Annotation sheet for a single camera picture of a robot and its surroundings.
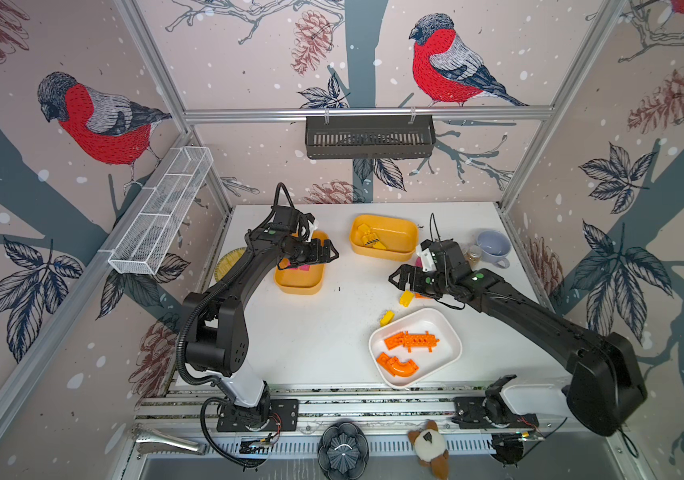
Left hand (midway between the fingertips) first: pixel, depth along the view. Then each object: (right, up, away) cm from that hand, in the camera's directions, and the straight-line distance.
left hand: (325, 255), depth 86 cm
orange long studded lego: (+25, -25, -3) cm, 35 cm away
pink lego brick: (+25, -1, -11) cm, 28 cm away
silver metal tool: (-38, -40, -20) cm, 59 cm away
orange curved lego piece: (+20, -30, -6) cm, 37 cm away
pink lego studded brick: (-9, -6, +17) cm, 20 cm away
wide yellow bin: (+20, +5, +26) cm, 33 cm away
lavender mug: (+60, +1, +19) cm, 63 cm away
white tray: (+27, -20, +1) cm, 34 cm away
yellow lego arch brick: (+15, +4, +23) cm, 28 cm away
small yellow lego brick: (+19, -19, +2) cm, 27 cm away
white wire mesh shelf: (-44, +3, -16) cm, 47 cm away
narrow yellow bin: (-9, -10, +13) cm, 18 cm away
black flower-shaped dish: (+6, -45, -18) cm, 48 cm away
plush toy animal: (+26, -43, -19) cm, 54 cm away
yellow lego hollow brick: (+13, +8, +24) cm, 28 cm away
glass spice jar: (+47, -1, +8) cm, 48 cm away
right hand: (+21, -8, -4) cm, 23 cm away
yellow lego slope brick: (+26, -15, +8) cm, 31 cm away
